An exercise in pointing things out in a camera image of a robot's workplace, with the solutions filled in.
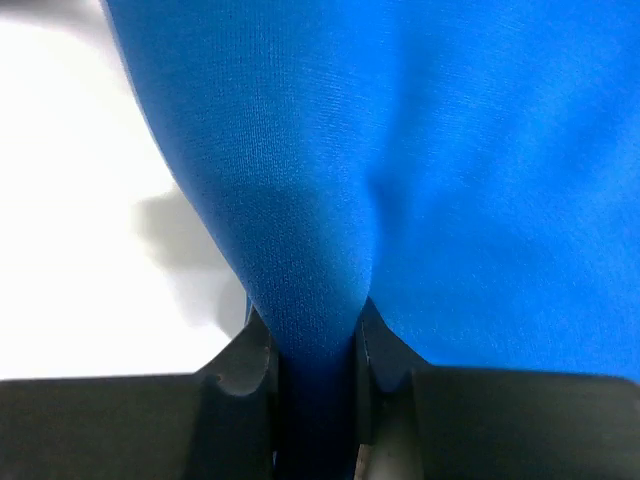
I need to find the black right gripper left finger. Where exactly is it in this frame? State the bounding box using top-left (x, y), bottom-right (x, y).
top-left (1, 313), bottom-right (278, 480)

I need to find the blue garment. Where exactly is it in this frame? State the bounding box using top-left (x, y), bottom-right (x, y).
top-left (107, 1), bottom-right (639, 479)

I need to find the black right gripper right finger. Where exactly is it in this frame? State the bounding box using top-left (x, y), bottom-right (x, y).
top-left (354, 300), bottom-right (639, 479)

